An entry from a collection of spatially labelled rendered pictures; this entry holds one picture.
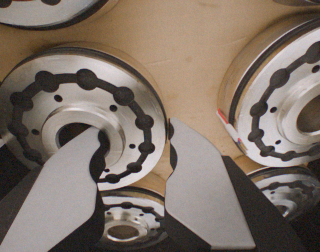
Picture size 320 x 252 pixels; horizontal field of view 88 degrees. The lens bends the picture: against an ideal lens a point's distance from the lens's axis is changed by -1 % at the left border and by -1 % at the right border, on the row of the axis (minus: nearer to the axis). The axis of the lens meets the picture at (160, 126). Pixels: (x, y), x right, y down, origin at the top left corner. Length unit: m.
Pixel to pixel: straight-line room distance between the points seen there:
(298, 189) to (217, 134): 0.09
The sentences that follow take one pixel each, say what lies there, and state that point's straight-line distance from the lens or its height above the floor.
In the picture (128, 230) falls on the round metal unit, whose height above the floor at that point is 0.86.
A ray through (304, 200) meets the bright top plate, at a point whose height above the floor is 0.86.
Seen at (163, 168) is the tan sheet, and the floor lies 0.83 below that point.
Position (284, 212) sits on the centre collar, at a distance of 0.22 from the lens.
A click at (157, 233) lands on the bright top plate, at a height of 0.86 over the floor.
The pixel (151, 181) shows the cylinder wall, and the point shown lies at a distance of 0.17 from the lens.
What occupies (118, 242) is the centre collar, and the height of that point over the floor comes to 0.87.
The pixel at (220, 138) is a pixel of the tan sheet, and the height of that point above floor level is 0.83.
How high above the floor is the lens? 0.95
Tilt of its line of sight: 57 degrees down
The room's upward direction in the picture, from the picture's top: 173 degrees clockwise
